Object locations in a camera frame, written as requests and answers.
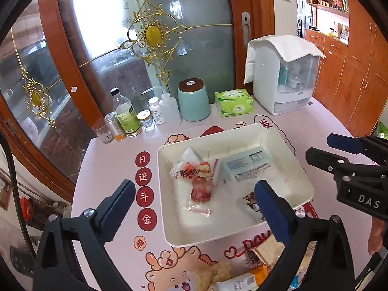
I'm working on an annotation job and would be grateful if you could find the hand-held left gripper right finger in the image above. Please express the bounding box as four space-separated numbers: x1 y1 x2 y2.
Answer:
254 180 355 291

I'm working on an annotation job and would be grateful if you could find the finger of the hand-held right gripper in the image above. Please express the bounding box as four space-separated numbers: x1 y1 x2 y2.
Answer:
306 147 388 178
327 133 388 166

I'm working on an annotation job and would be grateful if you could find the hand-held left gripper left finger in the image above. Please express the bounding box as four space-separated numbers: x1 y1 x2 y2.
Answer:
33 179 136 291

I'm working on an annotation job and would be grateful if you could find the brown printed snack packet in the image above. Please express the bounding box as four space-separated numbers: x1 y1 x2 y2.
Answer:
238 191 268 222

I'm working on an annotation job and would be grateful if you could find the white rectangular plastic tray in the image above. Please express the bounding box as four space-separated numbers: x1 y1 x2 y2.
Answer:
157 123 315 247

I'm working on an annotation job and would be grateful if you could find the brown paper snack packet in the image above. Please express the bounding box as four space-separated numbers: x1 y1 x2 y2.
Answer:
251 238 286 265

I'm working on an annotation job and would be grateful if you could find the light blue snack packet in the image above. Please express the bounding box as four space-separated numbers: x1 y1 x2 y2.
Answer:
222 146 275 184

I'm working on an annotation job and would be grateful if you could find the orange snack packet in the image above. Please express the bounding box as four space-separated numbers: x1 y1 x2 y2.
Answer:
251 264 271 284

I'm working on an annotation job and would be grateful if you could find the clear packet of red jelly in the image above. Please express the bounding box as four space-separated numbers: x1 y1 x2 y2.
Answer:
184 176 213 218

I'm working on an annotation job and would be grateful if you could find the red and white snack packet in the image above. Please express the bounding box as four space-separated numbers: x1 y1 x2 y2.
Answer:
169 147 223 186

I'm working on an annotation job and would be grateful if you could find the white printed snack packet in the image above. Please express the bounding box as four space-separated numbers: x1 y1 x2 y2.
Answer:
216 274 259 291

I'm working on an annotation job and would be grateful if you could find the person's right hand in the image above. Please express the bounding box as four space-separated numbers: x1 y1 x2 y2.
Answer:
368 218 388 254

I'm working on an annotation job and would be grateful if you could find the green packet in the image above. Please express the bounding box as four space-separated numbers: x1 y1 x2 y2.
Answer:
375 122 388 140

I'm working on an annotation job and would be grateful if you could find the wooden cabinet with shelves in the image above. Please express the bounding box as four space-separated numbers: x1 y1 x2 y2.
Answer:
304 0 388 138

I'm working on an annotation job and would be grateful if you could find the clear glass tumbler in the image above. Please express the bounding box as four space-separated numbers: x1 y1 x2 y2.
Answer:
92 118 113 144

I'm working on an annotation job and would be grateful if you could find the silver and orange can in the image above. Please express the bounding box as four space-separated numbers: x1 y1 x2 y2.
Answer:
104 112 127 142

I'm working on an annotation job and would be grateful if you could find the small gold lid glass jar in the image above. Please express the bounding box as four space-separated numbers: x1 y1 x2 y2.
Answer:
137 110 155 133

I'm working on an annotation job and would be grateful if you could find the red round tin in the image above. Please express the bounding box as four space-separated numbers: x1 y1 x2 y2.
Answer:
19 196 34 220

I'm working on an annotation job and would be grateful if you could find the green label clear bottle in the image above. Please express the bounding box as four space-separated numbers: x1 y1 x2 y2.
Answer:
110 87 142 137

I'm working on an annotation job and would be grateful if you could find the white appliance with cloth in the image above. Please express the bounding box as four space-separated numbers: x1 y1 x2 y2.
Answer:
252 38 319 116

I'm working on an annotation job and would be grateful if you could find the white pill bottle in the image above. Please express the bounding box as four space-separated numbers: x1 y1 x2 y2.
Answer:
148 97 166 125

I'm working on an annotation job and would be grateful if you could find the green tissue pack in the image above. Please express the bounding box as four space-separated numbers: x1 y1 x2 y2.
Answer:
215 88 255 118

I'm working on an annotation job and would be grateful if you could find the white folded towel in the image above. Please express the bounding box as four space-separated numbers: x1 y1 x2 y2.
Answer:
244 34 327 85

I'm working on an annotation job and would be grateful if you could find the clear plastic squeeze bottle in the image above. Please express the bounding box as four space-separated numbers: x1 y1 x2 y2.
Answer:
142 86 182 125

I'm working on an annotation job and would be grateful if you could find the teal canister with brown lid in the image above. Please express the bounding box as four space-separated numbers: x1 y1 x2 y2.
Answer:
178 78 211 122

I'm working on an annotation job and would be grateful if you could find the wooden glass door with handle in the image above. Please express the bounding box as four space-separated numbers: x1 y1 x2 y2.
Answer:
38 0 276 146

